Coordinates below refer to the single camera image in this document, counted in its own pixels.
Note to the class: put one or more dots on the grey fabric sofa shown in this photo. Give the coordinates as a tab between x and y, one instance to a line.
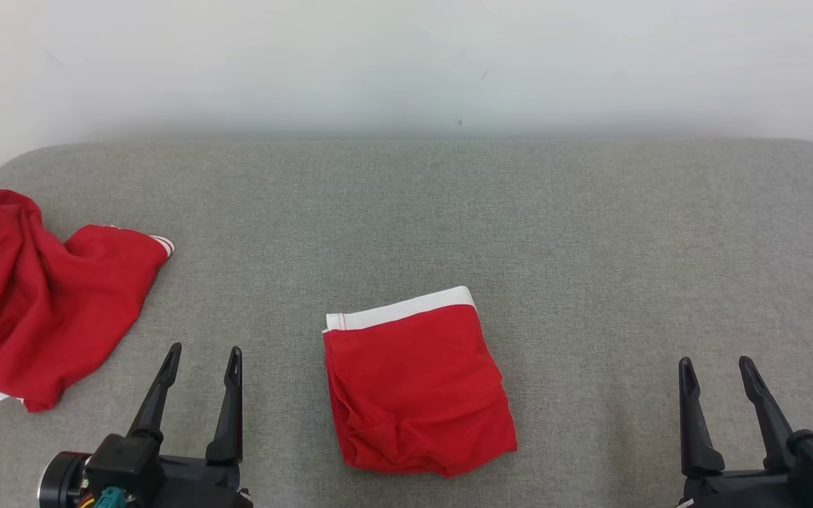
449	226

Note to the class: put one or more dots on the red shorts white waistband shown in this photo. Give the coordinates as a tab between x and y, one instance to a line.
413	388

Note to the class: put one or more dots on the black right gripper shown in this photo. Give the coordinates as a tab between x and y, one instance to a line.
738	490

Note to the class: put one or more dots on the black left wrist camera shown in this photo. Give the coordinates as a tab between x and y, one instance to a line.
124	462

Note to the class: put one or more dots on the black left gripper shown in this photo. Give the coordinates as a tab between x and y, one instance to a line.
198	487

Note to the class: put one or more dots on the red basketball jersey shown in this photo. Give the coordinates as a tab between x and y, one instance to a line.
39	317

